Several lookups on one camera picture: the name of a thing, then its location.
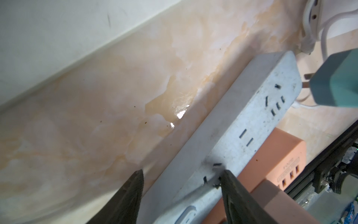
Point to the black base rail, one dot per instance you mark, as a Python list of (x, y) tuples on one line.
[(331, 167)]

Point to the teal charger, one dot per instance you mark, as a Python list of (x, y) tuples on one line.
[(335, 83)]

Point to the centre silver laptop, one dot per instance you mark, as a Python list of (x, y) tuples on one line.
[(41, 38)]

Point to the pink charger on orange strip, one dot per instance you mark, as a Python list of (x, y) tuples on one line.
[(280, 206)]

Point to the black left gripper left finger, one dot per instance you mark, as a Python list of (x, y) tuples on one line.
[(123, 207)]

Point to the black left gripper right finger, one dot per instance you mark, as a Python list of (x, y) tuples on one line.
[(240, 206)]

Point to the orange power strip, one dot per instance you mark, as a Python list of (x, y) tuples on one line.
[(280, 160)]

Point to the grey power strip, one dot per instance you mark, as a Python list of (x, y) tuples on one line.
[(189, 188)]

